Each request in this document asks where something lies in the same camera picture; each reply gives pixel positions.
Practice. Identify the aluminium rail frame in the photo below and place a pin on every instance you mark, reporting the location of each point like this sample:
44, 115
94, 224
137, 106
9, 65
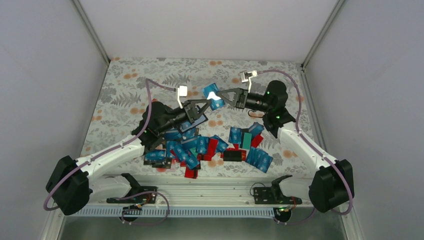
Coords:
212, 191

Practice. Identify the blue VIP card lower left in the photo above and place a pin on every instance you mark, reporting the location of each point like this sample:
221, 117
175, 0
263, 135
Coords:
155, 155

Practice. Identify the blue VIP card stack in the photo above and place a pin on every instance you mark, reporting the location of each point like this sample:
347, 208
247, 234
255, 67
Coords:
259, 159

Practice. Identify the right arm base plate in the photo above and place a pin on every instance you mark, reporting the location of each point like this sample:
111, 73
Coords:
273, 196

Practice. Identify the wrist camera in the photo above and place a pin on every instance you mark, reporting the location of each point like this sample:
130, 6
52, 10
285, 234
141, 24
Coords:
246, 77
181, 92

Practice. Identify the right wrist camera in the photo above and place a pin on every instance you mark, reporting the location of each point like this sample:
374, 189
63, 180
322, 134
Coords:
246, 77

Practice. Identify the blue VIP diamond card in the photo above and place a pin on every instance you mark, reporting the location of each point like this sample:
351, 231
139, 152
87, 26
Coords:
211, 93

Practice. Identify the black card on red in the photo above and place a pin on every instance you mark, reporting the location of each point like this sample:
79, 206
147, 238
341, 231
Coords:
232, 156

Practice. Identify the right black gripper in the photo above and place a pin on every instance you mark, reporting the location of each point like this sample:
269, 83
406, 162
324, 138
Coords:
242, 92

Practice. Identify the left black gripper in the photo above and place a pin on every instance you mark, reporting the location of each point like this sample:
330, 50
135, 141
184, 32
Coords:
188, 106

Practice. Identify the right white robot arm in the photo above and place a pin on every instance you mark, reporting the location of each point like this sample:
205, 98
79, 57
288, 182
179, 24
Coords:
332, 184

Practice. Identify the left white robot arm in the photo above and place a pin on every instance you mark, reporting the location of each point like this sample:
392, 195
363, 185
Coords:
76, 182

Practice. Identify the blue card beside teal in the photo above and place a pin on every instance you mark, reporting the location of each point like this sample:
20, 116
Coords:
235, 135

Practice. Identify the blue card near teal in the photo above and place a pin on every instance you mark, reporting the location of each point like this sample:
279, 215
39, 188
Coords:
256, 129

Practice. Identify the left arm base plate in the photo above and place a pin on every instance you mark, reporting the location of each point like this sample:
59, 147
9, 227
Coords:
147, 198

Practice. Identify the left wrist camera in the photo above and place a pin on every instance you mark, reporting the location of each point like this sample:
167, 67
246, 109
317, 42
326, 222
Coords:
181, 92

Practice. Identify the grey perforated cable duct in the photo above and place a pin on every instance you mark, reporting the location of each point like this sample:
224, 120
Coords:
177, 212

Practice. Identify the red card bottom centre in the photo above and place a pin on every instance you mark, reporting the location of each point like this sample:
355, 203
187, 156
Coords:
191, 173

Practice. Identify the black leather card holder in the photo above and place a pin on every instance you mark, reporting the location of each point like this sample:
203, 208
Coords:
186, 126

